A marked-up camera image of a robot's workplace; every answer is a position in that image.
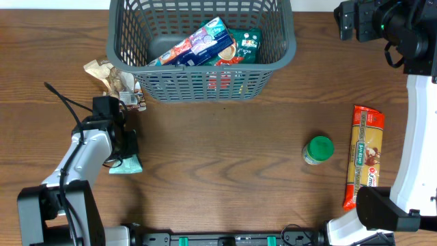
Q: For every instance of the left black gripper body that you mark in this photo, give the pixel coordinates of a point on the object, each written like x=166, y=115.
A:
x=130, y=144

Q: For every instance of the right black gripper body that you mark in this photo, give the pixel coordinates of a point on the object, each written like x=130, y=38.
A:
x=346, y=20

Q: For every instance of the mint green snack packet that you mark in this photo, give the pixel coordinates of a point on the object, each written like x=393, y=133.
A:
x=128, y=165

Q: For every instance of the grey plastic basket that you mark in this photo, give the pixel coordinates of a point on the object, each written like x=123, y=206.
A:
x=141, y=31

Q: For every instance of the green Nescafe coffee bag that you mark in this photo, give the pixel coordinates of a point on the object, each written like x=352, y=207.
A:
x=244, y=50

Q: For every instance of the blue Kleenex tissue pack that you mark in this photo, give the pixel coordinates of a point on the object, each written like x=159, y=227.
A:
x=204, y=44

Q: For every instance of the green lid jar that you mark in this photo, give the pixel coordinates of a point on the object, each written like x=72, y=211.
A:
x=318, y=150

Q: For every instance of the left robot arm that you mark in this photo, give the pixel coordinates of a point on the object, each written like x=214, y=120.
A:
x=62, y=210

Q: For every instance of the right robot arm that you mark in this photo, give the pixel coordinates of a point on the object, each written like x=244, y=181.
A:
x=410, y=204

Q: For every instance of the beige dried mushroom bag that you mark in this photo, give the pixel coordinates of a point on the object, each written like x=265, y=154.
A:
x=120, y=84

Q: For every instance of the orange spaghetti packet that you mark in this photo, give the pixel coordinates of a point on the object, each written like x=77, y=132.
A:
x=365, y=152

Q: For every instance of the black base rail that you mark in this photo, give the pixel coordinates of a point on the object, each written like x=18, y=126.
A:
x=291, y=234

